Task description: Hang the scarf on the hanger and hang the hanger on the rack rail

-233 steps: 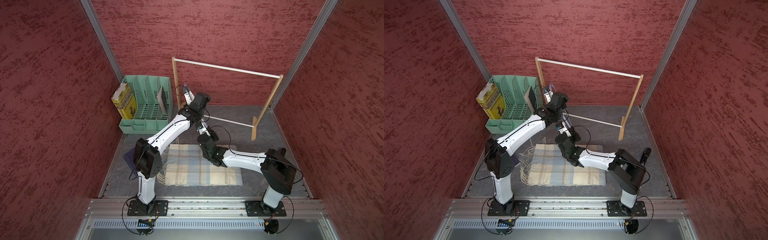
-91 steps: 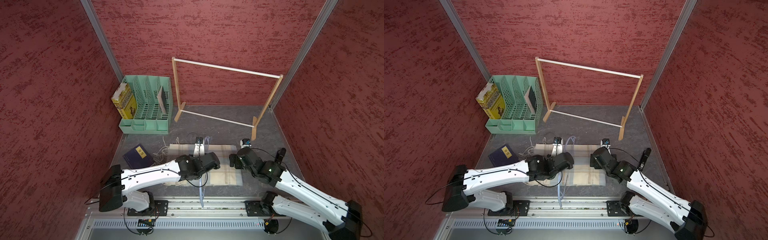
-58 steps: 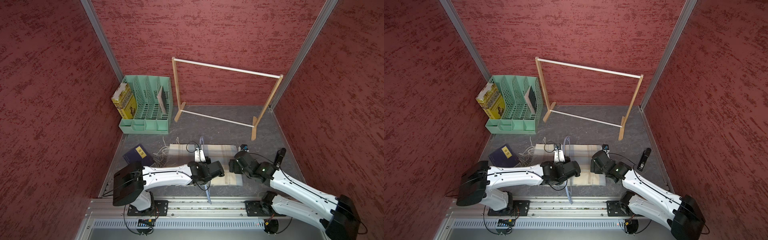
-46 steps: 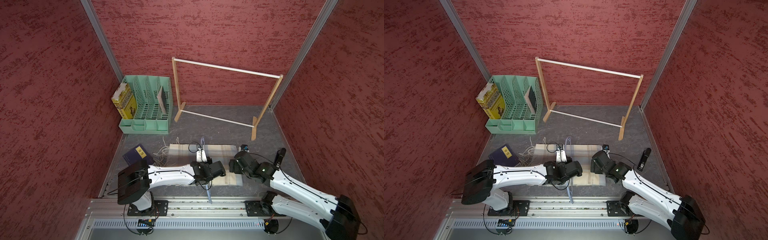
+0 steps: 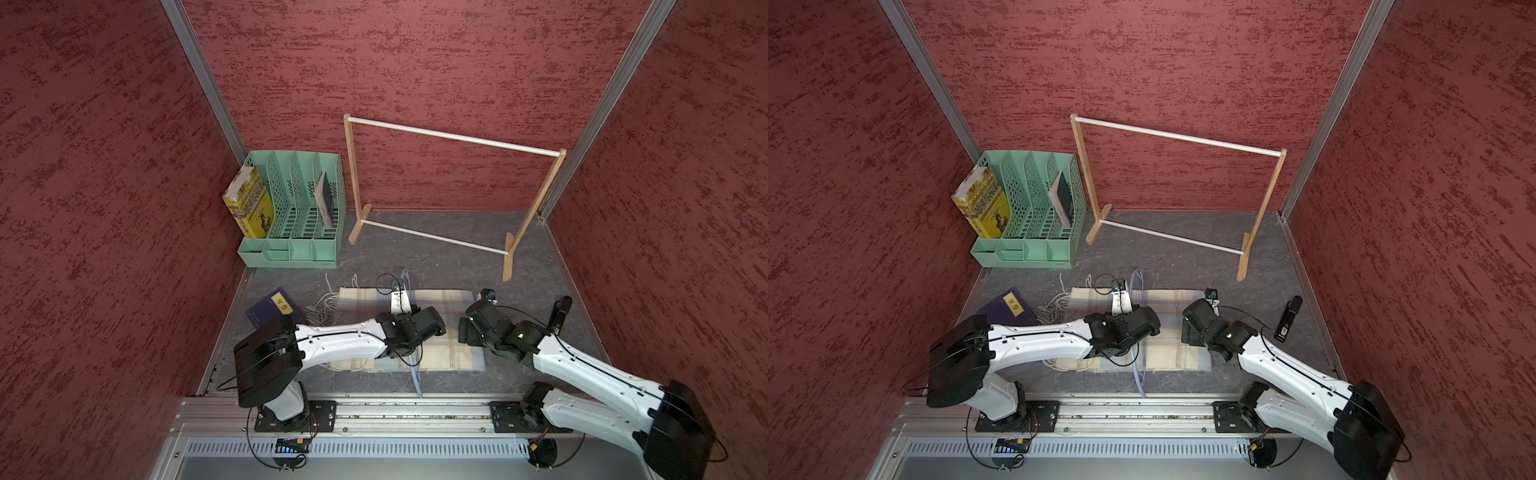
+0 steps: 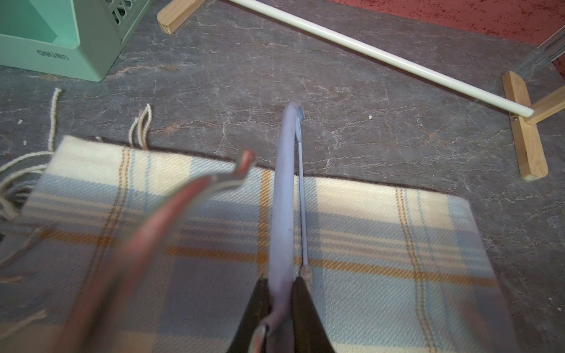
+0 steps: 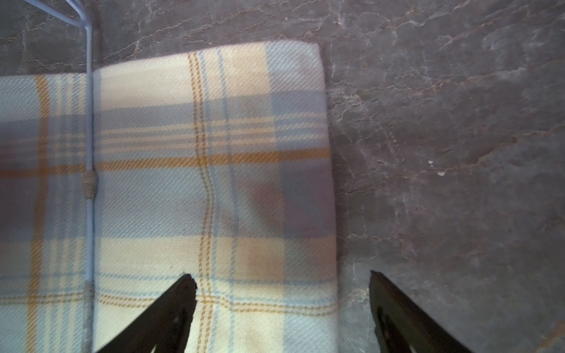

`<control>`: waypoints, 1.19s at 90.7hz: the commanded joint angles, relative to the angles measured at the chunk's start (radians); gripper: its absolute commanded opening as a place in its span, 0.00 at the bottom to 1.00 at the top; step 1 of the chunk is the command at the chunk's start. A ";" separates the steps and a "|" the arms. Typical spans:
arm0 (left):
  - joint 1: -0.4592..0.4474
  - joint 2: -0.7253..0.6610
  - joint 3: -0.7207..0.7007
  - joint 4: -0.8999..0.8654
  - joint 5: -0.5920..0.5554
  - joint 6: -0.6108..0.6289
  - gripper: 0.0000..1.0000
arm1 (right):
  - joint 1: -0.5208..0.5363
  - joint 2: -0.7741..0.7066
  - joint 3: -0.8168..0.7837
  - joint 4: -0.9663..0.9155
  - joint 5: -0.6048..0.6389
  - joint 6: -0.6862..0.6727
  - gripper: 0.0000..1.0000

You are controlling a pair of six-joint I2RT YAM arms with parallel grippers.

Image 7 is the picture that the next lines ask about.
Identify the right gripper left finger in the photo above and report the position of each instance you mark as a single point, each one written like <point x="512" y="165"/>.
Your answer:
<point x="164" y="326"/>

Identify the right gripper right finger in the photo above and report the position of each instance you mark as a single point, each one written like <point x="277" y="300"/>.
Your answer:
<point x="401" y="325"/>

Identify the light blue clothes hanger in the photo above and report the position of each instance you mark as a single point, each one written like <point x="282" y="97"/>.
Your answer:
<point x="89" y="182"/>

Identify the plaid beige blue scarf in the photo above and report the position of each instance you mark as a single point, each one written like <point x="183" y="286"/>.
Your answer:
<point x="213" y="163"/>

